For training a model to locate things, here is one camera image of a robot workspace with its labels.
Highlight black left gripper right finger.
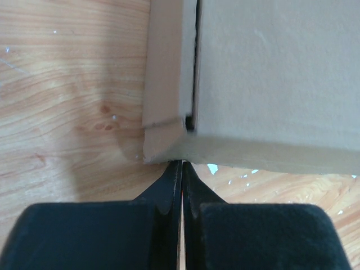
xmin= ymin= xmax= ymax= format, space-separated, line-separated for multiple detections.
xmin=182 ymin=162 xmax=350 ymax=269

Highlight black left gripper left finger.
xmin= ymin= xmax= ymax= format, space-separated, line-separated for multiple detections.
xmin=1 ymin=161 xmax=182 ymax=269

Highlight brown cardboard box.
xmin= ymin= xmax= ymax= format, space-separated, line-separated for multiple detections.
xmin=142 ymin=1 xmax=359 ymax=175

